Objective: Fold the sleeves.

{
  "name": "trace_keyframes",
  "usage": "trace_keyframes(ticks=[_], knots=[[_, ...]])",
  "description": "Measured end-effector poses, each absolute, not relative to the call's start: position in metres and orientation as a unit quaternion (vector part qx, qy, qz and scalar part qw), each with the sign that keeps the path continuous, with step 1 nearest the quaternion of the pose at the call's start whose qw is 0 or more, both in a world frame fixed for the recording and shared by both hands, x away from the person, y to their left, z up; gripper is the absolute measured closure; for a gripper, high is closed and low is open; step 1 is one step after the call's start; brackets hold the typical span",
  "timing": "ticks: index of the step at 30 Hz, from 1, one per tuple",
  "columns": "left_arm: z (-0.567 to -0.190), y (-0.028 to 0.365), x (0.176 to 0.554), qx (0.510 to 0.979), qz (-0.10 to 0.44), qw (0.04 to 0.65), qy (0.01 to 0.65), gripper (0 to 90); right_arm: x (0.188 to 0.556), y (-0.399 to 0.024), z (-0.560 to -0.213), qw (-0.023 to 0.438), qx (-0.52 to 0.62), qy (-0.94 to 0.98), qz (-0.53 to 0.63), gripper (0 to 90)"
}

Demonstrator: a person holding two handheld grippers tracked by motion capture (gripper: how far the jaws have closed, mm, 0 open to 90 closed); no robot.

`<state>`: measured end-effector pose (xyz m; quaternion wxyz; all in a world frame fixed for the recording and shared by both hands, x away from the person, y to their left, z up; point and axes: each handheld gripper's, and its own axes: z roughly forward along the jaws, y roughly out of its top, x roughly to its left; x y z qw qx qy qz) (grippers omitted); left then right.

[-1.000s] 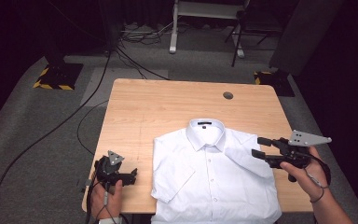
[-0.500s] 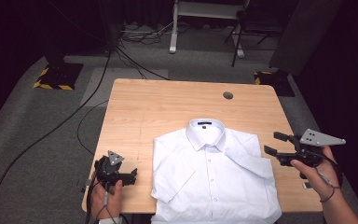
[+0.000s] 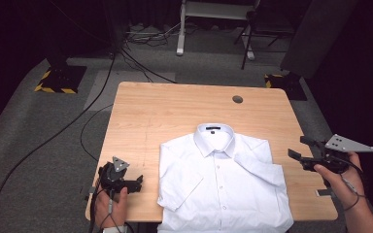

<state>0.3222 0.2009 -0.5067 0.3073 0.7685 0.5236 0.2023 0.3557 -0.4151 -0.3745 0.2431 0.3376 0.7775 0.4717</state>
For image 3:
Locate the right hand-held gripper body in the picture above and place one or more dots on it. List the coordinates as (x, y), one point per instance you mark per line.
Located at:
(346, 145)

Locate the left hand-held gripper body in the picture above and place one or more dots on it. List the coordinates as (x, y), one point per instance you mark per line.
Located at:
(111, 178)

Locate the white short-sleeved shirt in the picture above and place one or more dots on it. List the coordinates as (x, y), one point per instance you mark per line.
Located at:
(220, 181)

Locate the person's left hand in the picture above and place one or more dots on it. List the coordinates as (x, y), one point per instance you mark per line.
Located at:
(115, 207)

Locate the person's right hand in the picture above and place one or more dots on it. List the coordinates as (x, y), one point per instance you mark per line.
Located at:
(346, 187)

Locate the grey tape strip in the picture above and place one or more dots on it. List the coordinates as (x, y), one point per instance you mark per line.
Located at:
(92, 190)
(323, 193)

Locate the grey wristwatch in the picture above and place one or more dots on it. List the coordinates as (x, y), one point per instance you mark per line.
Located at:
(115, 230)

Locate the black yellow striped stand base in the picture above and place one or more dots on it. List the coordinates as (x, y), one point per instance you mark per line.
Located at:
(60, 81)
(288, 85)

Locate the grey hanging panel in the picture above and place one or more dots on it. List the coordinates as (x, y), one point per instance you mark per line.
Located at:
(317, 35)

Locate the black metal stand legs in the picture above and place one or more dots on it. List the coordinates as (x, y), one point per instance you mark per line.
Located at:
(247, 42)

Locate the white metal table frame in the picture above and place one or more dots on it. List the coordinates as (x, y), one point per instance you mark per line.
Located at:
(181, 39)

